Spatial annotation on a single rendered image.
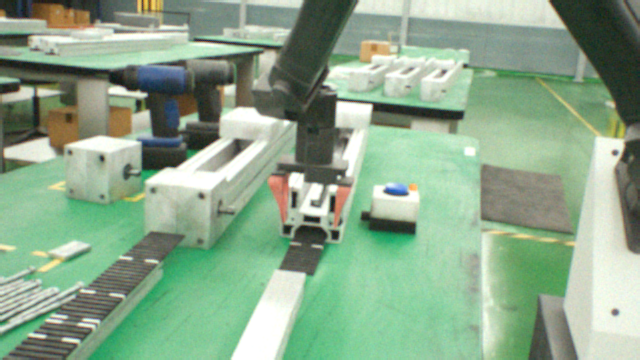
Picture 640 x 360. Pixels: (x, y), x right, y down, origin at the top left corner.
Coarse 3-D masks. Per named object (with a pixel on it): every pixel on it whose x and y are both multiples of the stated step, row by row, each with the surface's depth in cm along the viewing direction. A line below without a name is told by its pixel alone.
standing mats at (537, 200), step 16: (16, 144) 462; (496, 176) 480; (512, 176) 484; (528, 176) 488; (544, 176) 491; (560, 176) 496; (496, 192) 434; (512, 192) 437; (528, 192) 441; (544, 192) 444; (560, 192) 448; (496, 208) 396; (512, 208) 399; (528, 208) 402; (544, 208) 405; (560, 208) 407; (512, 224) 371; (528, 224) 370; (544, 224) 371; (560, 224) 373
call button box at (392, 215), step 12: (384, 192) 108; (408, 192) 109; (372, 204) 106; (384, 204) 106; (396, 204) 106; (408, 204) 105; (372, 216) 107; (384, 216) 106; (396, 216) 106; (408, 216) 106; (372, 228) 107; (384, 228) 107; (396, 228) 107; (408, 228) 106
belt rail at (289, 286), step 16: (288, 272) 80; (272, 288) 75; (288, 288) 76; (304, 288) 80; (272, 304) 71; (288, 304) 72; (256, 320) 67; (272, 320) 68; (288, 320) 68; (256, 336) 64; (272, 336) 64; (288, 336) 69; (240, 352) 61; (256, 352) 61; (272, 352) 61
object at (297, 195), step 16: (336, 128) 155; (368, 128) 174; (336, 144) 153; (352, 144) 134; (352, 160) 120; (304, 192) 105; (320, 192) 107; (336, 192) 98; (352, 192) 119; (288, 208) 100; (304, 208) 102; (320, 208) 102; (288, 224) 106; (320, 224) 100; (336, 240) 100
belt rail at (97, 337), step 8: (160, 264) 82; (152, 272) 79; (160, 272) 82; (144, 280) 77; (152, 280) 79; (136, 288) 74; (144, 288) 77; (128, 296) 72; (136, 296) 75; (120, 304) 70; (128, 304) 72; (136, 304) 75; (112, 312) 68; (120, 312) 70; (128, 312) 73; (104, 320) 66; (112, 320) 69; (120, 320) 71; (96, 328) 65; (104, 328) 67; (112, 328) 69; (88, 336) 63; (96, 336) 65; (104, 336) 67; (80, 344) 61; (88, 344) 64; (96, 344) 65; (72, 352) 60; (80, 352) 63; (88, 352) 63
